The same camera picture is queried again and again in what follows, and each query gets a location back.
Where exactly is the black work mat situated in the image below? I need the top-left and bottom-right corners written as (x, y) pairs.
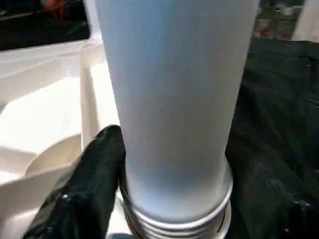
top-left (0, 20), bottom-right (319, 239)

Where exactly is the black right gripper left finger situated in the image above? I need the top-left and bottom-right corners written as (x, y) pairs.
top-left (22, 124), bottom-right (127, 239)

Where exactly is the white plastic table top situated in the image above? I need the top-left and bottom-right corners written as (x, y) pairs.
top-left (0, 39), bottom-right (131, 239)

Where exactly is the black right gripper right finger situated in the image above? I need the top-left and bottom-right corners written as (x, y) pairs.
top-left (225, 115), bottom-right (319, 239)

